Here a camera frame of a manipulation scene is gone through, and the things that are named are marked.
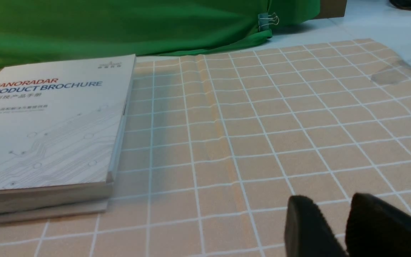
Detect beige checkered tablecloth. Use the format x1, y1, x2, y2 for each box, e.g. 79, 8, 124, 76
0, 39, 411, 257

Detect green backdrop cloth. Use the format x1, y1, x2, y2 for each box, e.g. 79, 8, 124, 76
0, 0, 321, 69

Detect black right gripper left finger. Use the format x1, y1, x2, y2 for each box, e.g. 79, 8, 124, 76
284, 195, 347, 257

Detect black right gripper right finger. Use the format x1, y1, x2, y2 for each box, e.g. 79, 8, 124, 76
345, 192, 411, 257

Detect white Nanoradar product brochure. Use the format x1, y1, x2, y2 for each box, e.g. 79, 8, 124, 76
0, 54, 136, 214

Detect beige book under brochure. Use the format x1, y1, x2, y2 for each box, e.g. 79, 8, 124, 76
0, 200, 109, 223

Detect silver binder clip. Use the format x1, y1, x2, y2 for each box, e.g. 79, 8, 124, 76
258, 12, 280, 31

